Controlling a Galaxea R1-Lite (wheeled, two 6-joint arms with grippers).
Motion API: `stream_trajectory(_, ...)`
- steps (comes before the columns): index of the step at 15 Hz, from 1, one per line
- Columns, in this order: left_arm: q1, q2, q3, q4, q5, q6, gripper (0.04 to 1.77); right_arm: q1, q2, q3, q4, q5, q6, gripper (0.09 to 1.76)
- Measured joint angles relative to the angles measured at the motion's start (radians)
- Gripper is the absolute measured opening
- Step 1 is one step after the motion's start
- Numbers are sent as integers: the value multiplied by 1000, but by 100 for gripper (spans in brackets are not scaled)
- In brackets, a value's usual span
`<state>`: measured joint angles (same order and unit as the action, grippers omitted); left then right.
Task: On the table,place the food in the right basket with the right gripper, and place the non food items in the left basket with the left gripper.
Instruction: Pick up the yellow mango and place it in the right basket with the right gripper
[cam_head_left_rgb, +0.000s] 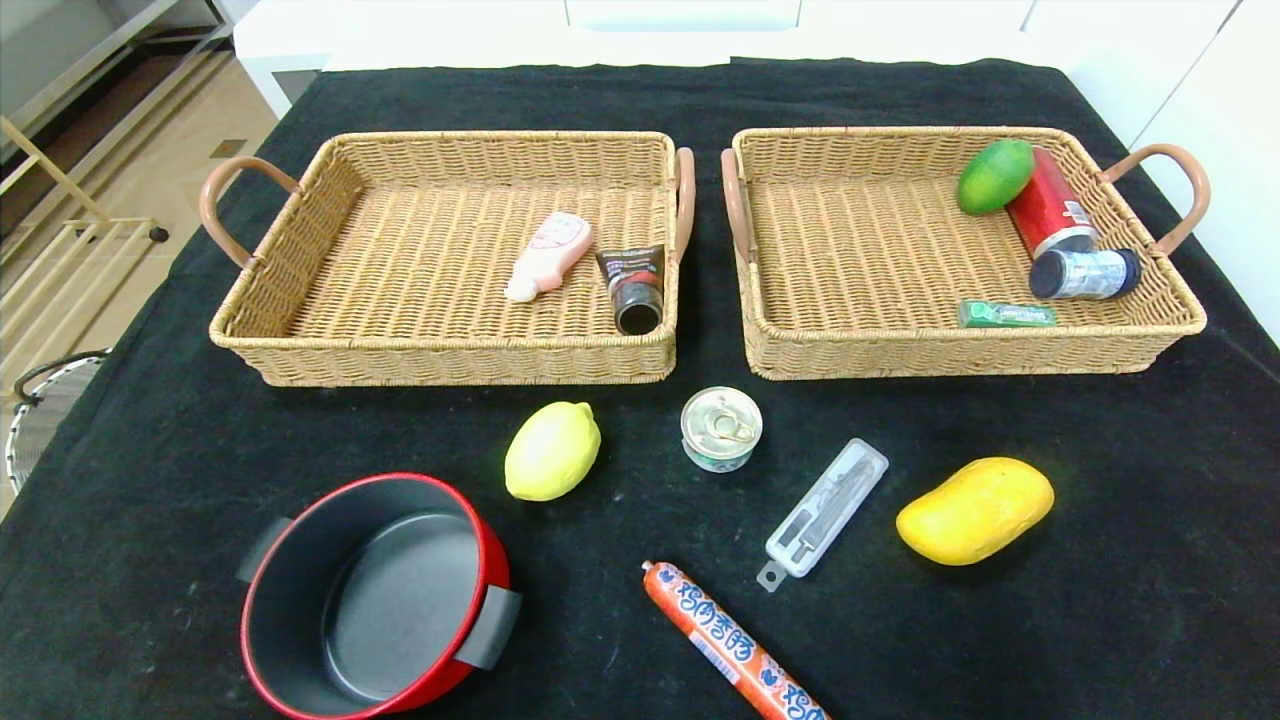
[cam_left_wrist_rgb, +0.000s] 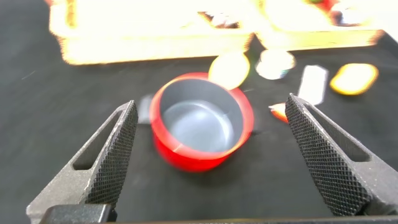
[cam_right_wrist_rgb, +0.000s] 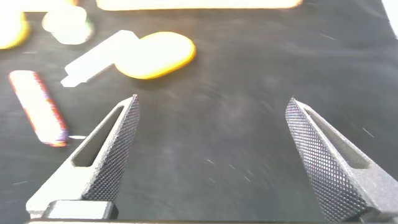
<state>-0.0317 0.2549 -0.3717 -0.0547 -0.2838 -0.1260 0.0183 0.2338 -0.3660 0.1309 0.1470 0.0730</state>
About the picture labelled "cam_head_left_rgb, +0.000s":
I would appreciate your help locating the small silver tin can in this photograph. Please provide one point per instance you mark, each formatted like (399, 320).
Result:
(720, 425)

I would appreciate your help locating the orange sausage stick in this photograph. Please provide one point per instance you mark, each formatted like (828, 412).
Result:
(720, 635)

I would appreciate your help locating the yellow mango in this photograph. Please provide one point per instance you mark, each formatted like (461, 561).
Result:
(975, 510)

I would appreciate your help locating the rectangular wicker basket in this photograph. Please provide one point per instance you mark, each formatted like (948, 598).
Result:
(880, 250)
(400, 260)

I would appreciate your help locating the black cosmetic tube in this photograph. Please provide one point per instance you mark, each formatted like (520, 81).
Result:
(632, 280)

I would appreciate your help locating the yellow lemon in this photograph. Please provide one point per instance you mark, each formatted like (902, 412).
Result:
(550, 452)

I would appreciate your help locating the pink lotion bottle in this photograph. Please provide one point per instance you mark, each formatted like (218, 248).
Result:
(548, 250)

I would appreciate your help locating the clear plastic razor case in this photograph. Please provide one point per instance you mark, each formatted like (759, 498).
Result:
(820, 515)

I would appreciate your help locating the black tablecloth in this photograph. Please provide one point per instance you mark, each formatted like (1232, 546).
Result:
(640, 95)

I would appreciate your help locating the red pot black interior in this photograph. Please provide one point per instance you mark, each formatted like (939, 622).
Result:
(400, 600)

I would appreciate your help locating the green chewing gum pack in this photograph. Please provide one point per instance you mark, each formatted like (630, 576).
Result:
(1005, 314)

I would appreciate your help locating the green oval fruit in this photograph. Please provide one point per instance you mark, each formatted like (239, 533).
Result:
(995, 177)

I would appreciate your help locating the red drink can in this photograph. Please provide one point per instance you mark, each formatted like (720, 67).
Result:
(1045, 205)

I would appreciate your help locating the yellow wooden rack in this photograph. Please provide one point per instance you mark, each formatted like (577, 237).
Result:
(70, 264)

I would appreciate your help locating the grey metal shelf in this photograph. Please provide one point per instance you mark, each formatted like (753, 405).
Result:
(90, 60)

